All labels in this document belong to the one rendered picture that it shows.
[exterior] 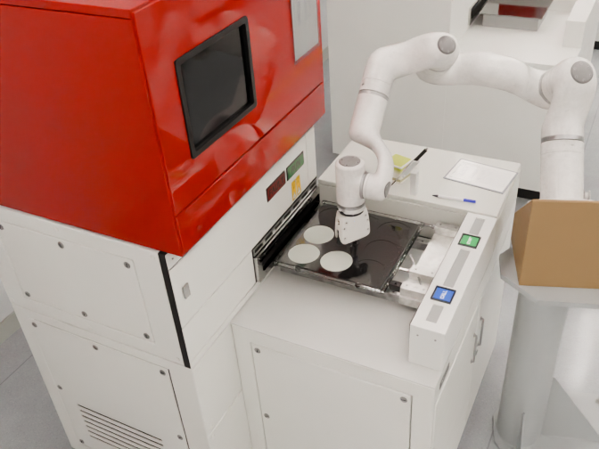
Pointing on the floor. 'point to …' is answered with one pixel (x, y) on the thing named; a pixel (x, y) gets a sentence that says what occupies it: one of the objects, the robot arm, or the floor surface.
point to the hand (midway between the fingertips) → (352, 248)
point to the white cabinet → (366, 387)
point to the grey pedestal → (542, 372)
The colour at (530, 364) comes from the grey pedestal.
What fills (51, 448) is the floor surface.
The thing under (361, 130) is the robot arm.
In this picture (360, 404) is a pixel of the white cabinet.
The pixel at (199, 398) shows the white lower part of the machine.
